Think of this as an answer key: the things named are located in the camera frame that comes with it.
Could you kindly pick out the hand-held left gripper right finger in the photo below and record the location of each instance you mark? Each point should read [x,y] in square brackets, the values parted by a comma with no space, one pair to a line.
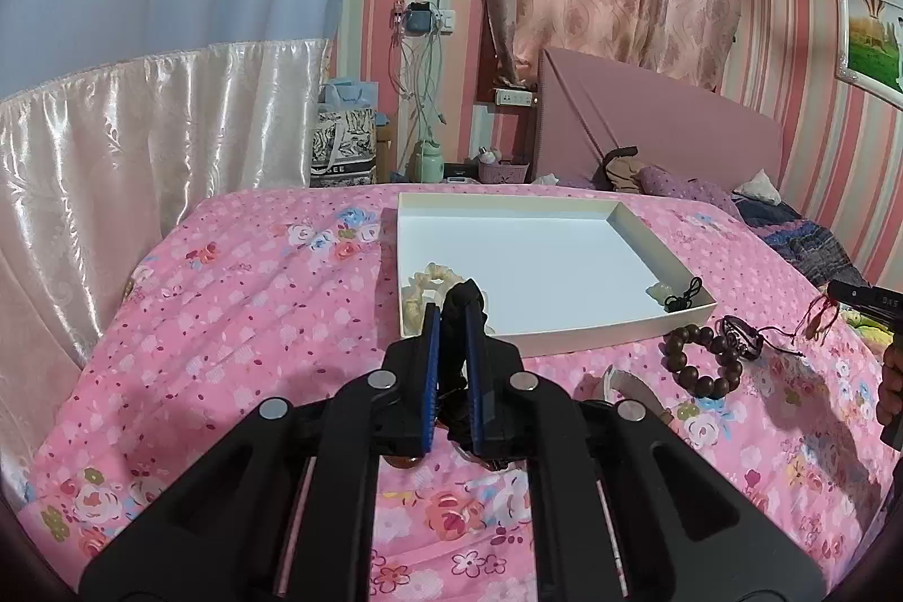
[474,383]

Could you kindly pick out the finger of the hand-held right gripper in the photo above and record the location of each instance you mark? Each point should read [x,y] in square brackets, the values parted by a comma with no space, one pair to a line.
[861,299]

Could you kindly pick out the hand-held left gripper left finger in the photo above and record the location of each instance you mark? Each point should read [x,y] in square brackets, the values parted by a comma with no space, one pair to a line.
[431,376]

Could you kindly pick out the black tassel charm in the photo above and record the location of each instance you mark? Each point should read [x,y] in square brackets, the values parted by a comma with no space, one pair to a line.
[465,299]

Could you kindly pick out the white shallow box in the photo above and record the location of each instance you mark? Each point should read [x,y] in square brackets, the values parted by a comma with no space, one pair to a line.
[536,263]

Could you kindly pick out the person's right hand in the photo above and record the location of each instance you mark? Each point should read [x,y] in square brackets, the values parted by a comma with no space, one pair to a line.
[894,390]

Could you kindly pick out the colourful cloth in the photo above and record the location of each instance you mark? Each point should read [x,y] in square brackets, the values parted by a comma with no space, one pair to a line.
[871,323]

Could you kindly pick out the dark blue patterned blanket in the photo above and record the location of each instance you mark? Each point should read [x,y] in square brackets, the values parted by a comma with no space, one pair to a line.
[797,235]

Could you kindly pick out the white cloth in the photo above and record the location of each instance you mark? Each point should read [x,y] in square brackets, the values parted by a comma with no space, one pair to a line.
[758,186]

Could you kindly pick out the pink floral blanket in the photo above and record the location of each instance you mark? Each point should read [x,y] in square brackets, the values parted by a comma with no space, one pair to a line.
[247,320]

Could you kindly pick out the purple dotted pillow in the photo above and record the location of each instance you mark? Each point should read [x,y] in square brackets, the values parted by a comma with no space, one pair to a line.
[684,189]

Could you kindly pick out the pink basket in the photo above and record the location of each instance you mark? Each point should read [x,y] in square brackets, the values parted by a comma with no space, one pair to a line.
[503,172]

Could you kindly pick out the green bottle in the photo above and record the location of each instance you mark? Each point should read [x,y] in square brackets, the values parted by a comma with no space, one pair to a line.
[429,161]

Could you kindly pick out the white bulb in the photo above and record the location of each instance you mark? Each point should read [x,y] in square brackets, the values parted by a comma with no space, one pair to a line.
[488,154]

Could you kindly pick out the brown cardboard box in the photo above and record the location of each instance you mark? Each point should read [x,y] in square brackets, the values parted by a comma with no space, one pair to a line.
[383,150]

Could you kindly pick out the black and white tote bag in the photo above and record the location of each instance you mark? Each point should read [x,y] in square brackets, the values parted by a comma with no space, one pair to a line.
[343,147]

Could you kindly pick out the framed landscape picture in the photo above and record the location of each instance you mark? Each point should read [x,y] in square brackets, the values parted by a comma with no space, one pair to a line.
[871,41]

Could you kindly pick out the pink headboard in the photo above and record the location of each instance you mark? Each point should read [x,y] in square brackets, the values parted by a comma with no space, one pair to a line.
[670,122]

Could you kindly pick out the brown garment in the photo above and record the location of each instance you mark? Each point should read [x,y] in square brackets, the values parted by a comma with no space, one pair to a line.
[621,168]

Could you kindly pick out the white power strip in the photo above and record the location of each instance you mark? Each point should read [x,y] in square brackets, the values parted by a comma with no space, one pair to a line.
[515,96]

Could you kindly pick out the light blue gift bag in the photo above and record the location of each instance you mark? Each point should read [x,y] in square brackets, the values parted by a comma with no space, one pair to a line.
[350,95]

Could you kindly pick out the blue charger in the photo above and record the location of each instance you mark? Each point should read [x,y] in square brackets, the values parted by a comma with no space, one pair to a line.
[421,19]

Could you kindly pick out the white satin curtain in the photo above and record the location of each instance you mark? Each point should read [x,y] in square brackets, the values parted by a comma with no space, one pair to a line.
[141,150]

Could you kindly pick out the white wall socket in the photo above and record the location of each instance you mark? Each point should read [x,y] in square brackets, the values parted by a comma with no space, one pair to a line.
[446,20]

